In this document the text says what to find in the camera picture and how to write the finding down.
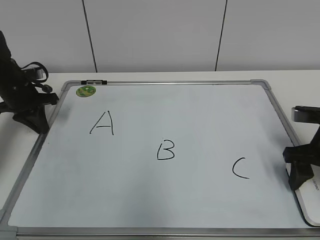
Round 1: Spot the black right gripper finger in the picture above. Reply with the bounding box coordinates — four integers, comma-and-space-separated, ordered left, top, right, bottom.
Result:
288, 160, 314, 191

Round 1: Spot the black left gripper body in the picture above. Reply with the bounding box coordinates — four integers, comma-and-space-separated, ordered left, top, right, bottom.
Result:
0, 59, 59, 113

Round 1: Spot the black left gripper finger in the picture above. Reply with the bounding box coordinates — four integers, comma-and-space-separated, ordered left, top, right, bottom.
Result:
12, 105, 50, 134

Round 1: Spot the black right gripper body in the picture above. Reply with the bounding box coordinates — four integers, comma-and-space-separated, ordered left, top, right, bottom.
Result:
282, 128, 320, 166

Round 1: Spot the white whiteboard eraser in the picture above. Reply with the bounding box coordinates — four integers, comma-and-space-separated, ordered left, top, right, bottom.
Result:
283, 166, 320, 228

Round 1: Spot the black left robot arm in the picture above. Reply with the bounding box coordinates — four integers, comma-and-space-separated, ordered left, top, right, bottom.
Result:
0, 33, 59, 134

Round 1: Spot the green round sticker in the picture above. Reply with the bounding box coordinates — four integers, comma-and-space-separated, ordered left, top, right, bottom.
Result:
76, 85, 97, 98

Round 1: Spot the black marker clip holder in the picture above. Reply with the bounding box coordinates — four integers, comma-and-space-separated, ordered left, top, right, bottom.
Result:
80, 79, 108, 85

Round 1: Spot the white magnetic whiteboard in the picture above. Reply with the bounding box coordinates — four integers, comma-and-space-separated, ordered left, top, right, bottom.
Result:
0, 79, 320, 240

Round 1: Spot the black left camera cable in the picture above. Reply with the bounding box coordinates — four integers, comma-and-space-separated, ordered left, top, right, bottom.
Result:
20, 61, 53, 94

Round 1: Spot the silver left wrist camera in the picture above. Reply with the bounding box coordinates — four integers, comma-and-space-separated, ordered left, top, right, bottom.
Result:
24, 67, 48, 82

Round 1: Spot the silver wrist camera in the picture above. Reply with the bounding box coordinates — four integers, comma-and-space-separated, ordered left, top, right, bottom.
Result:
291, 105, 320, 124
24, 67, 48, 82

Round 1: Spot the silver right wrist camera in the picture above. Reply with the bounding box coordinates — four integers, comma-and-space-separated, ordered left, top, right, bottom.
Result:
291, 105, 320, 124

